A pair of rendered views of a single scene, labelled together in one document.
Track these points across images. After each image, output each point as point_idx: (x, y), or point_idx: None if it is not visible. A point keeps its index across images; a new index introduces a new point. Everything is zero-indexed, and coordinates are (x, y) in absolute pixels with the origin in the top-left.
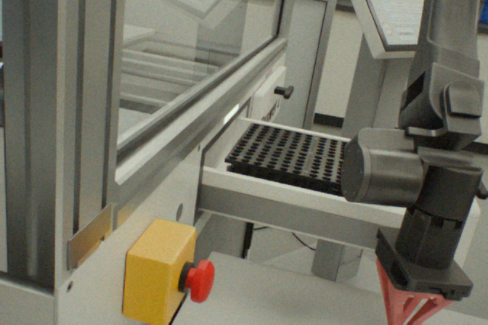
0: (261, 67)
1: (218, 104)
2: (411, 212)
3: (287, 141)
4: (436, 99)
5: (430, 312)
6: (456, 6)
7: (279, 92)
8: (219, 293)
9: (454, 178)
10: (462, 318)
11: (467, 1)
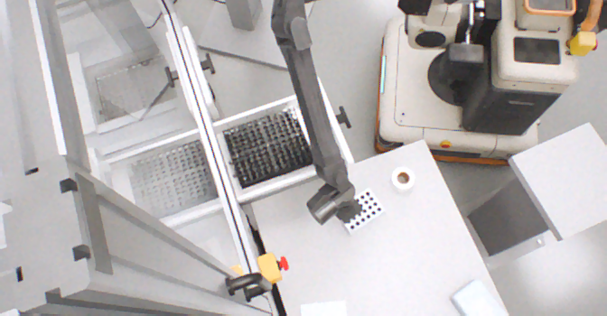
0: (201, 92)
1: (230, 182)
2: None
3: (251, 140)
4: (331, 182)
5: None
6: (321, 129)
7: (206, 69)
8: (270, 225)
9: (348, 201)
10: (357, 167)
11: (323, 123)
